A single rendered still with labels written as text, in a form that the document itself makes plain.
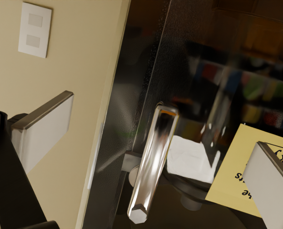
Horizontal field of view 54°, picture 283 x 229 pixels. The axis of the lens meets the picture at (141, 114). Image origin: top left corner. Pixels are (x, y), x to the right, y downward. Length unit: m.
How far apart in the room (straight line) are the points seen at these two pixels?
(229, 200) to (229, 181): 0.02
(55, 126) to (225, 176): 0.15
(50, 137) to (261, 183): 0.13
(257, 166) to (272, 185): 0.02
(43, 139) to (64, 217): 0.75
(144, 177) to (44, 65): 0.57
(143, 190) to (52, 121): 0.08
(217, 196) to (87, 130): 0.52
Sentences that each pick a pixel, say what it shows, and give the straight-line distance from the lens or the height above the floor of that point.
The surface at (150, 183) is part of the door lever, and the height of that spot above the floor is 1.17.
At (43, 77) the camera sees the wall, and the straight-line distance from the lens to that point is 0.73.
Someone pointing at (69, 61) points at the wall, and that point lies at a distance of 0.70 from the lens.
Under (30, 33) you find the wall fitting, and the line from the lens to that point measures 0.73.
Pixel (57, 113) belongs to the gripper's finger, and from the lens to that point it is 0.17.
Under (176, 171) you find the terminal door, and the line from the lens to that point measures 0.25.
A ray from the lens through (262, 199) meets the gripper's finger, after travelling 0.18.
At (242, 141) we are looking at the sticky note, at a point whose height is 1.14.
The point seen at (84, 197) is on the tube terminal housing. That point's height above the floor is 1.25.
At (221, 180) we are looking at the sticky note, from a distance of 0.25.
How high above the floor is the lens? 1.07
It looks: 19 degrees up
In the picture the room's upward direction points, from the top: 165 degrees counter-clockwise
